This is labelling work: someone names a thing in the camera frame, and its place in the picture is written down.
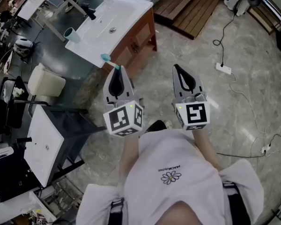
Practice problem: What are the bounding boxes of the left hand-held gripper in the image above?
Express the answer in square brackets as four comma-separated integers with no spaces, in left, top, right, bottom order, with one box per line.
[103,66,145,137]

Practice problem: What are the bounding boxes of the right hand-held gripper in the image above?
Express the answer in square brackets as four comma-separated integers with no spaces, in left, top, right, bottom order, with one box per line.
[172,64,211,131]

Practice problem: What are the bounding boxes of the teal toothbrush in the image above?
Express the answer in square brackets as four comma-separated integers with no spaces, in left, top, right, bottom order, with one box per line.
[100,53,120,71]

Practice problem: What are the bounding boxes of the teal cup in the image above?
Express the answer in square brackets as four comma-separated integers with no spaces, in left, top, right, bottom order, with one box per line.
[63,27,81,44]

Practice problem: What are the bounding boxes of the person's left forearm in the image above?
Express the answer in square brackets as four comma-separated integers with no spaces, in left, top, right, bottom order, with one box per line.
[118,134,141,187]

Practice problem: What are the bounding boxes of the white power strip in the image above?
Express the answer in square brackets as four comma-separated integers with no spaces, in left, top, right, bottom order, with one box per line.
[215,62,232,75]

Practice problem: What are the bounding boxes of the brown wooden sink cabinet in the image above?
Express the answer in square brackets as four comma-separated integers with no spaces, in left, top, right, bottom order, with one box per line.
[103,7,158,79]

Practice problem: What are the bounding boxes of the person's black trousers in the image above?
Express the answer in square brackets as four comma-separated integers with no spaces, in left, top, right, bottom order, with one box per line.
[144,120,167,134]

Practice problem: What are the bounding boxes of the person's white shirt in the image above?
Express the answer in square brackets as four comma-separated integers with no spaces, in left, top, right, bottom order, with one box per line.
[76,129,265,225]

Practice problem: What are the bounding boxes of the cream plastic trash bin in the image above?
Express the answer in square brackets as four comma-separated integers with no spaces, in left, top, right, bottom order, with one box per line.
[27,63,66,100]

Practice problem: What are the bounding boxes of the white oval-basin sink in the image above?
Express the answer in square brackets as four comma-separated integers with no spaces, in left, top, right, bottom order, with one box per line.
[65,0,154,69]

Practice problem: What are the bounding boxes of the wooden slatted platform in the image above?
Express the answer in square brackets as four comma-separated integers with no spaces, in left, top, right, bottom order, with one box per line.
[153,0,228,41]

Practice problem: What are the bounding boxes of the tall black faucet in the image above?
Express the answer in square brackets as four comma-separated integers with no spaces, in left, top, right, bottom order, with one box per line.
[81,3,96,21]

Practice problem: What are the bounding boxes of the white flat rectangular sink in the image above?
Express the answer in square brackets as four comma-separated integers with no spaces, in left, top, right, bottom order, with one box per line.
[23,105,65,188]

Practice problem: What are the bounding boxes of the white flowers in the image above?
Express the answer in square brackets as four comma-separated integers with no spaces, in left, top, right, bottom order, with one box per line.
[12,87,25,98]

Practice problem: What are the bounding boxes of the white round robot device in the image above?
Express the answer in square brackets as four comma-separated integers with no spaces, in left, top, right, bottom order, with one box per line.
[14,38,35,57]

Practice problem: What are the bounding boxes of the small black faucet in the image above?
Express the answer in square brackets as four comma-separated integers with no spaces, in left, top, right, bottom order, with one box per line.
[15,136,33,150]

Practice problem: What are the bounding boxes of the black chair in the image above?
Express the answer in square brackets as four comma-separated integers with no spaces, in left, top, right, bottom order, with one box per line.
[0,75,50,130]

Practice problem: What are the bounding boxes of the person's bare neck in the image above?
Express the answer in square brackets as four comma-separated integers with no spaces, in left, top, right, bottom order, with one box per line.
[154,200,216,225]

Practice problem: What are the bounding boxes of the white flat device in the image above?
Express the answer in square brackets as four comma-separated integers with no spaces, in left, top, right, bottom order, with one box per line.
[0,146,15,162]

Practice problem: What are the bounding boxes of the black equipment case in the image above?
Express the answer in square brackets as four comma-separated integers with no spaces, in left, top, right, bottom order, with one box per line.
[0,149,42,203]

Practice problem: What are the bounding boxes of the black power cable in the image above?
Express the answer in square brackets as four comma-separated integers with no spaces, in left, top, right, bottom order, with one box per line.
[212,7,237,68]

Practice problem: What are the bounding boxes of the black frame sink cabinet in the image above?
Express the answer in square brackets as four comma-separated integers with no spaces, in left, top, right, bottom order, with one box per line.
[28,101,107,185]

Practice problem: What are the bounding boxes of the white power cable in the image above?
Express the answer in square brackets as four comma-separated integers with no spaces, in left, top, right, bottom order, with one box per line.
[229,72,272,150]

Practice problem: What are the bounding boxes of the thin black floor cable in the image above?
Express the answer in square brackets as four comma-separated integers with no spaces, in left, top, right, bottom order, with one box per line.
[216,118,281,159]

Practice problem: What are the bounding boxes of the person's left black harness strap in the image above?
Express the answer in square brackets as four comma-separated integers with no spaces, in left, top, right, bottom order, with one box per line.
[110,197,125,225]

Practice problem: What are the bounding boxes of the person's black harness strap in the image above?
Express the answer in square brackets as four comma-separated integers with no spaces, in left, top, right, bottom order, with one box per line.
[222,181,251,225]
[110,197,125,225]

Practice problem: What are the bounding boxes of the person's right black harness strap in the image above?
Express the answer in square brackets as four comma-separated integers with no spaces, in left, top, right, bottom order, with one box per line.
[222,181,251,225]

